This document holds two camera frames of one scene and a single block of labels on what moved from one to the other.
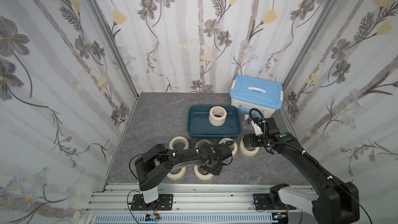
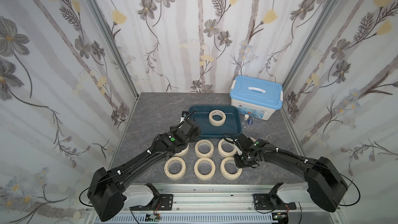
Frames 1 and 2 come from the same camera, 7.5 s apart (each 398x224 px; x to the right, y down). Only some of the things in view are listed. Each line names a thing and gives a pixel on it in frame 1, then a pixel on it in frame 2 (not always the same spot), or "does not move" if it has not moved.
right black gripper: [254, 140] → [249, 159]
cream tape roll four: [235, 145] does not move
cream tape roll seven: [202, 177] does not move
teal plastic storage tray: [198, 125] does not move
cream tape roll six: [177, 176] does not move
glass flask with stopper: [245, 124] does not move
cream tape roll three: [201, 140] does not move
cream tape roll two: [217, 115] → [227, 175]
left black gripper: [217, 172] → [196, 136]
